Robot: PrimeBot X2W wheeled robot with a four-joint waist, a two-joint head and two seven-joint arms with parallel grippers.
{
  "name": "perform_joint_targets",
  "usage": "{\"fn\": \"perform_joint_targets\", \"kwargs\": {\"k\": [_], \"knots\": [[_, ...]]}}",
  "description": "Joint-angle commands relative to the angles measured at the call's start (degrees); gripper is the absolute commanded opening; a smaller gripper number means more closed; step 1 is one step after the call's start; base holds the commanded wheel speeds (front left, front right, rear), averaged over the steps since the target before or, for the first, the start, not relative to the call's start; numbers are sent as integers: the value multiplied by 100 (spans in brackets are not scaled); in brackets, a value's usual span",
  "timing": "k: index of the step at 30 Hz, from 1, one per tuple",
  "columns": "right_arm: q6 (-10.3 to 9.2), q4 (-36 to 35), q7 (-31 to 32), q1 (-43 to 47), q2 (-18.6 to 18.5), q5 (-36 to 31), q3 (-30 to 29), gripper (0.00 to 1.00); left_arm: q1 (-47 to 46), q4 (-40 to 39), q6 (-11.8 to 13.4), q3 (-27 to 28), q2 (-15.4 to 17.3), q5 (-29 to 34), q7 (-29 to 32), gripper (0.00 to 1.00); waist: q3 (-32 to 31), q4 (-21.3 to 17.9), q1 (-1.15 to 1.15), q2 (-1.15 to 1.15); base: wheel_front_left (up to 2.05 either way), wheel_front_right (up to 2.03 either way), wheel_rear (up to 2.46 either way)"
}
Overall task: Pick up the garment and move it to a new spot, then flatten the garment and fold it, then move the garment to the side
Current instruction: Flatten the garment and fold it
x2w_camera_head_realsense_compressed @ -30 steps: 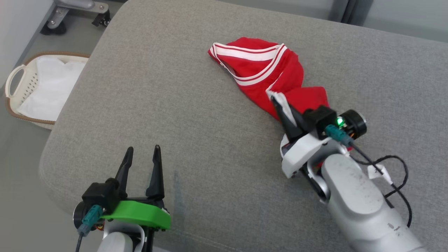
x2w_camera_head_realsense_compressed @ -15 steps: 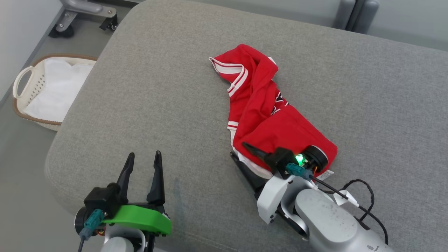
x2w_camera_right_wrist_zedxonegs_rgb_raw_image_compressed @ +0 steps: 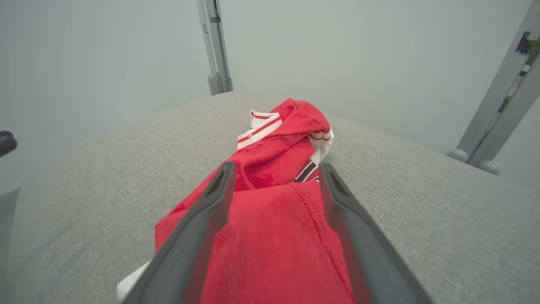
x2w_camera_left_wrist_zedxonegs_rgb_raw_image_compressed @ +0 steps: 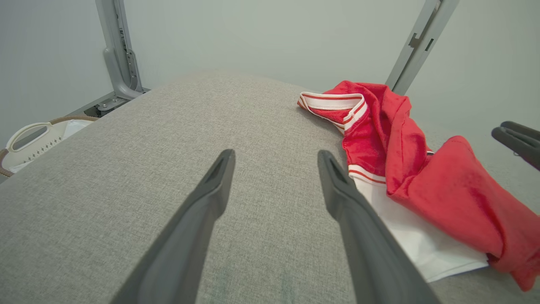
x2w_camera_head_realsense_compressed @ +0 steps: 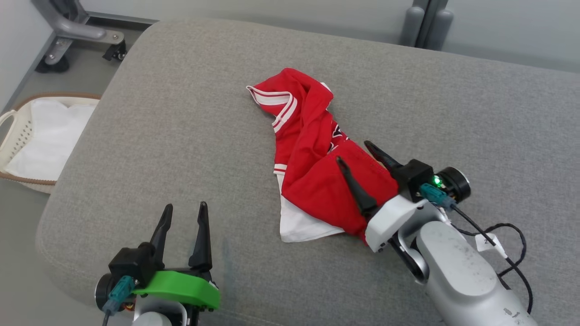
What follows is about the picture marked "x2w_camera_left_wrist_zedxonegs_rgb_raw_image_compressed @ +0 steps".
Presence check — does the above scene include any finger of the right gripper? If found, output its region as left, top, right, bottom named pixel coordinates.
left=491, top=128, right=540, bottom=171
left=501, top=121, right=540, bottom=142

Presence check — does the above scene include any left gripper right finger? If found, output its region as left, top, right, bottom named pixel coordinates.
left=317, top=150, right=441, bottom=304

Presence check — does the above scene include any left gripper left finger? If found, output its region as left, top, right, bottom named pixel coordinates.
left=110, top=149, right=236, bottom=304

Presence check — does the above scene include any red basketball jersey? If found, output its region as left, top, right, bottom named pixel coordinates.
left=297, top=80, right=540, bottom=293

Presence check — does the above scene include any white cloth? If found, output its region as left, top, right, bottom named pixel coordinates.
left=62, top=119, right=94, bottom=139

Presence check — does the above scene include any white laundry basket brown rim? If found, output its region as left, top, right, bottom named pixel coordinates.
left=0, top=116, right=100, bottom=179

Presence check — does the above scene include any grey double partition post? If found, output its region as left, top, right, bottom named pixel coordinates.
left=385, top=0, right=460, bottom=97

